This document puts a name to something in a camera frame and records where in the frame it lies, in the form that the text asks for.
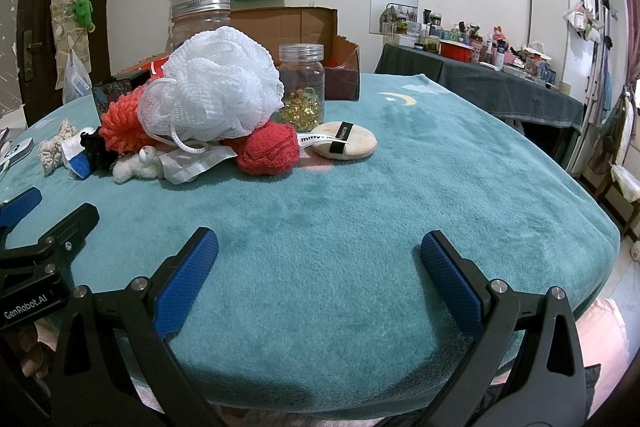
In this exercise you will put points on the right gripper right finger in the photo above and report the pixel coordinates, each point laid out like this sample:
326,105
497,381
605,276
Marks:
524,366

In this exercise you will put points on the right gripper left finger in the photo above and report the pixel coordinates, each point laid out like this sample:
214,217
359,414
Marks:
114,366

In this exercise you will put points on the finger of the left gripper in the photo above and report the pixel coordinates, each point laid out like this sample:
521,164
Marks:
17,208
59,246

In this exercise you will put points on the cream crochet scrunchie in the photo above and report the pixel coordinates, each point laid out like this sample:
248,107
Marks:
50,152

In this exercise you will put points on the blue sponge pack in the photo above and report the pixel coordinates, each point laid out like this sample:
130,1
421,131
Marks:
74,154

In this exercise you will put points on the black fluffy pompom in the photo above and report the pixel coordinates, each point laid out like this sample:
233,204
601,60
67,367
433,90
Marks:
99,158

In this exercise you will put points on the white fluffy bunny clip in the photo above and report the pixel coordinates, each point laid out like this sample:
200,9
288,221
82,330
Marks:
144,165

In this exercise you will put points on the coral crochet scrubber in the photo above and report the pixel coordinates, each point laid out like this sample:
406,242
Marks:
120,126

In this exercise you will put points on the white translucent pouch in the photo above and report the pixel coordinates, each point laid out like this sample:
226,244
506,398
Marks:
180,167

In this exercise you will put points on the white mesh bath pouf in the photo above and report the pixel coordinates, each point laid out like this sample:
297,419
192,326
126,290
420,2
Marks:
218,85

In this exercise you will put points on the red bunny sponge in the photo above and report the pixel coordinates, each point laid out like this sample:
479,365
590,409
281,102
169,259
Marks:
270,150

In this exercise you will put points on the beige powder puff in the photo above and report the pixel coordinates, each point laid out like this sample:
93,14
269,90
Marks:
339,140

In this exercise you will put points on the person left hand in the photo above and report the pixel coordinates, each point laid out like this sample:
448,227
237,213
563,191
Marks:
35,356

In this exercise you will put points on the plastic bag on door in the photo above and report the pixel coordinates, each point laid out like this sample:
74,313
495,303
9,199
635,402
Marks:
77,83

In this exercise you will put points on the black patterned box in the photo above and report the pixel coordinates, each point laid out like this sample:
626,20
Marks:
120,84

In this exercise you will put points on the teal plush table cover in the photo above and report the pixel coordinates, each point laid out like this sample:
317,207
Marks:
317,302

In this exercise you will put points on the green plush toy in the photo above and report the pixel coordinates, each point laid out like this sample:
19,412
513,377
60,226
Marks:
82,10

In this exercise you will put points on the beige hanging organizer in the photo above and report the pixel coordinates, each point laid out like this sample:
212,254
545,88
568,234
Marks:
68,34

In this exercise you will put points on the large jar dark contents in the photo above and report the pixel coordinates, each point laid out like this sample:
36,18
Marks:
190,17

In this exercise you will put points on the dark cloth side table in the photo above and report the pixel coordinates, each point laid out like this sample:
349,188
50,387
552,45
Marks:
498,93

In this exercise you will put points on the small jar gold beads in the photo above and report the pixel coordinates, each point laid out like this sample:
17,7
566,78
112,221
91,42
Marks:
304,79

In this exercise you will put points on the red cardboard box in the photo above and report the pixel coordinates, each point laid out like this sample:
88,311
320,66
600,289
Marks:
274,27

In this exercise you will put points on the red bowl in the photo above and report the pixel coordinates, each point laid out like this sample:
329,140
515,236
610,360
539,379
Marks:
455,50

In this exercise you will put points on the white refrigerator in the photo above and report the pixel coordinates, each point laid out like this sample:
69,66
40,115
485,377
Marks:
571,35

